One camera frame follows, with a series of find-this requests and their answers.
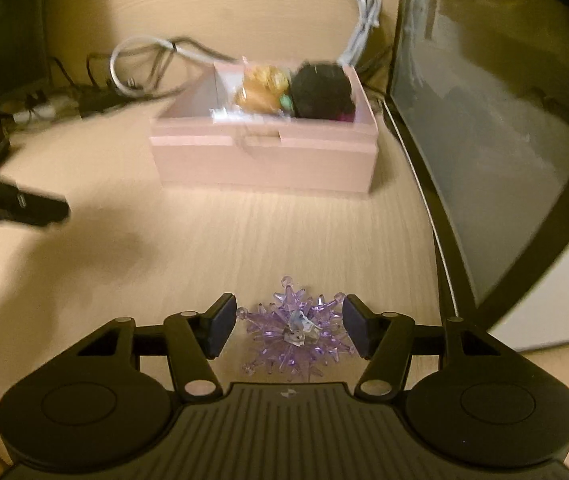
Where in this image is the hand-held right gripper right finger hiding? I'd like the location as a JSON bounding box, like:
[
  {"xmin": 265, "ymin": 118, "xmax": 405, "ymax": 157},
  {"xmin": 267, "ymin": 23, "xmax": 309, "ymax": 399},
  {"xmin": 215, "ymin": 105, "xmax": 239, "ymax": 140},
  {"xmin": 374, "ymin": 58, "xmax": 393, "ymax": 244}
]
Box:
[{"xmin": 343, "ymin": 294, "xmax": 495, "ymax": 399}]

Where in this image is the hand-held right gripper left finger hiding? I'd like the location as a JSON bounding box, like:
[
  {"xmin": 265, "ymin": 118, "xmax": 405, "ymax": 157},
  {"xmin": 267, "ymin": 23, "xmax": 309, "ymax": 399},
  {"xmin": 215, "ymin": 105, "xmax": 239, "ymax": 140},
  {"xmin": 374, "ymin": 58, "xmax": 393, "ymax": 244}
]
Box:
[{"xmin": 77, "ymin": 292, "xmax": 238, "ymax": 400}]

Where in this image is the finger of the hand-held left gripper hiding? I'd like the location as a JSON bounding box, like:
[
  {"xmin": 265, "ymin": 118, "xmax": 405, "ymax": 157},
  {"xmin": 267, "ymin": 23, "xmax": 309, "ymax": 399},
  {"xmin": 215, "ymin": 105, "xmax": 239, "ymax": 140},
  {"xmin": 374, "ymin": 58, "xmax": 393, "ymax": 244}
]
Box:
[{"xmin": 0, "ymin": 182, "xmax": 71, "ymax": 229}]

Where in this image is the purple crystal star ornament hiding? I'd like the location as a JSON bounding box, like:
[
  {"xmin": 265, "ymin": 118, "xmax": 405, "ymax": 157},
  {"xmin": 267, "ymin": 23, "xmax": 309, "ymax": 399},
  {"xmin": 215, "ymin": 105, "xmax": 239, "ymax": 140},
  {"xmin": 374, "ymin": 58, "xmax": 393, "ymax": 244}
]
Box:
[{"xmin": 237, "ymin": 275, "xmax": 357, "ymax": 378}]

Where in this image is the pink cardboard box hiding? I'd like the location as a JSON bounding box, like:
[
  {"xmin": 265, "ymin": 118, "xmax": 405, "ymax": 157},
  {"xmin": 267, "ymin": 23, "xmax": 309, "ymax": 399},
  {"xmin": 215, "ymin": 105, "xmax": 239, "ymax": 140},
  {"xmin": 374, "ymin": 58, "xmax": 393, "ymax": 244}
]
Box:
[{"xmin": 149, "ymin": 58, "xmax": 379, "ymax": 200}]

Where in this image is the black plush cat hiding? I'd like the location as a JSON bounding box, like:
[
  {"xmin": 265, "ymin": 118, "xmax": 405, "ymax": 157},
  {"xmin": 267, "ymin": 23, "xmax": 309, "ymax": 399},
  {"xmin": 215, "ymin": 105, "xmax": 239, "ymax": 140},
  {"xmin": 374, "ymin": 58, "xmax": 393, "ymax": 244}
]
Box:
[{"xmin": 289, "ymin": 60, "xmax": 356, "ymax": 121}]

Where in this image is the packaged bread with cartoon print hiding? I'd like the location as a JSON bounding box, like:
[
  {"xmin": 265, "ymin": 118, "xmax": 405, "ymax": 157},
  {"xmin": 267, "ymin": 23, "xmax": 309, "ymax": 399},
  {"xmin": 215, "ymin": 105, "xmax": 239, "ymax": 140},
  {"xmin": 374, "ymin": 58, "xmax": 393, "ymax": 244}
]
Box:
[{"xmin": 234, "ymin": 65, "xmax": 292, "ymax": 111}]

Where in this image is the white power strip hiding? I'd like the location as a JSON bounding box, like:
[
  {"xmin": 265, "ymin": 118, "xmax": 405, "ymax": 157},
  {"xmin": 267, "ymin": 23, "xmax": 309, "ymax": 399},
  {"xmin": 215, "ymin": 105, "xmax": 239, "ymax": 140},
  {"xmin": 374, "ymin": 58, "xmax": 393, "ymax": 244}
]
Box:
[{"xmin": 12, "ymin": 95, "xmax": 80, "ymax": 124}]

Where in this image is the black power adapter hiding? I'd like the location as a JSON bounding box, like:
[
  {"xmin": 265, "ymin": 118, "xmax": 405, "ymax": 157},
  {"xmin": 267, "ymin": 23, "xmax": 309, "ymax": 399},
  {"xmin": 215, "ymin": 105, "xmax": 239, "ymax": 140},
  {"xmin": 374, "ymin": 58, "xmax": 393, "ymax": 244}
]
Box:
[{"xmin": 78, "ymin": 85, "xmax": 130, "ymax": 116}]

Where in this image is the computer tower case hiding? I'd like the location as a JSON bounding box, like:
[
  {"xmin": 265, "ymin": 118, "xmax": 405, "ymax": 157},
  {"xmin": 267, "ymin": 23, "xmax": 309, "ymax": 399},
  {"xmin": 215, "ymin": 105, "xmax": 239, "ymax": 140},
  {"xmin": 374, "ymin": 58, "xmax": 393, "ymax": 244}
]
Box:
[{"xmin": 387, "ymin": 0, "xmax": 569, "ymax": 351}]

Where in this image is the black cables and adapter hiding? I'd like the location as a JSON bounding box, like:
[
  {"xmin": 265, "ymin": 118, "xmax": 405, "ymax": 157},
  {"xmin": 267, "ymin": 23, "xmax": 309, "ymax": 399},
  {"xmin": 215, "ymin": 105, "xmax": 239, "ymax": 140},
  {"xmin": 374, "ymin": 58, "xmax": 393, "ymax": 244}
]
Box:
[{"xmin": 47, "ymin": 52, "xmax": 185, "ymax": 106}]

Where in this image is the grey cable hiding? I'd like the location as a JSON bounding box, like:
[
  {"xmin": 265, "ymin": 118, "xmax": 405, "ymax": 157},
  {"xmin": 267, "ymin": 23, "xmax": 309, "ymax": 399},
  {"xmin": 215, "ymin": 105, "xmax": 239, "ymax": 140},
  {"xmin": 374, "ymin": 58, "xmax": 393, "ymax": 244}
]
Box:
[{"xmin": 109, "ymin": 36, "xmax": 245, "ymax": 96}]

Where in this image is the bundled white cable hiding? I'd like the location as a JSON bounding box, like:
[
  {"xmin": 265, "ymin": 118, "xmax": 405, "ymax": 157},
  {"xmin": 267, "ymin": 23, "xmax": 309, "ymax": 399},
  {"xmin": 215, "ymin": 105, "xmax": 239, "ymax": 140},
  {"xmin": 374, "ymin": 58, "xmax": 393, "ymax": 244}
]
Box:
[{"xmin": 337, "ymin": 0, "xmax": 384, "ymax": 68}]

